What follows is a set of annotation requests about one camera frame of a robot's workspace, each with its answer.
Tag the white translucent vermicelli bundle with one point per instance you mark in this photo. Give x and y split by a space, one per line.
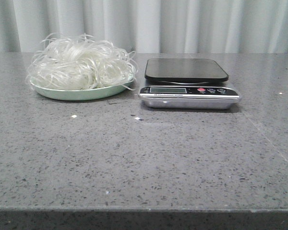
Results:
80 63

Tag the light green round plate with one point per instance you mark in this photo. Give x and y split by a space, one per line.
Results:
82 95

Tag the white pleated curtain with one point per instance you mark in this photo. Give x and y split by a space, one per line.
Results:
150 26

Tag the black silver kitchen scale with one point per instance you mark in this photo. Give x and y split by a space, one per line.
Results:
186 83

